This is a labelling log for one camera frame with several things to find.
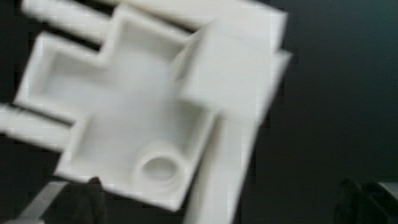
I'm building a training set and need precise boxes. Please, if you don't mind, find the white chair leg peg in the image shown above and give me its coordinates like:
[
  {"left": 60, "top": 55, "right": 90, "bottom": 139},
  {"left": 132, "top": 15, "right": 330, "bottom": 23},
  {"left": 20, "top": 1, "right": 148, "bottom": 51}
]
[{"left": 0, "top": 104, "right": 76, "bottom": 152}]

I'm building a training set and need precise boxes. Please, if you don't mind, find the white U-shaped obstacle fence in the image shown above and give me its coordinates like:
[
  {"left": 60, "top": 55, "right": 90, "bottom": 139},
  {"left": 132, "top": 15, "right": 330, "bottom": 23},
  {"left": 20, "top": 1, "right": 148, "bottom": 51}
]
[{"left": 100, "top": 0, "right": 291, "bottom": 224}]

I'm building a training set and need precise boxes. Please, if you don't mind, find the white chair seat part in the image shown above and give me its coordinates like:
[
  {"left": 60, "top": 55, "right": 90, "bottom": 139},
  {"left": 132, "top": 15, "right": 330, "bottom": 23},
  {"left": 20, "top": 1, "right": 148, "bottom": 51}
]
[{"left": 13, "top": 5, "right": 214, "bottom": 211}]

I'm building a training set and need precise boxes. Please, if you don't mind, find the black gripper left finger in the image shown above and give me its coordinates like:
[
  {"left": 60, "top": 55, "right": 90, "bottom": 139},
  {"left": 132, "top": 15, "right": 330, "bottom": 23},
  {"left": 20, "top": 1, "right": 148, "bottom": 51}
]
[{"left": 40, "top": 177, "right": 108, "bottom": 224}]

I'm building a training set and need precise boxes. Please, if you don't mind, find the white chair leg with tag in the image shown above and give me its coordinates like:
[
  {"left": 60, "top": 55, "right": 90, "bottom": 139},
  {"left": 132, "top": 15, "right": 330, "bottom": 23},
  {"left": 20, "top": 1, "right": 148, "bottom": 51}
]
[{"left": 173, "top": 2, "right": 289, "bottom": 123}]

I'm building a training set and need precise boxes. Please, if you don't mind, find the white chair leg upright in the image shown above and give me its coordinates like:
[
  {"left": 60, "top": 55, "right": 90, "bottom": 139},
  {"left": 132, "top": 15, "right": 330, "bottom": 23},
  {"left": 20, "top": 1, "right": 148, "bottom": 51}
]
[{"left": 20, "top": 0, "right": 111, "bottom": 43}]

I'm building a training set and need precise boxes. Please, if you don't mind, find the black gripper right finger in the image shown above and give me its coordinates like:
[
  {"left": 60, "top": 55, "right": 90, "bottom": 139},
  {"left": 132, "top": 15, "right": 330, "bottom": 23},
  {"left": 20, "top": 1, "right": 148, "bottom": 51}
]
[{"left": 331, "top": 178, "right": 398, "bottom": 224}]

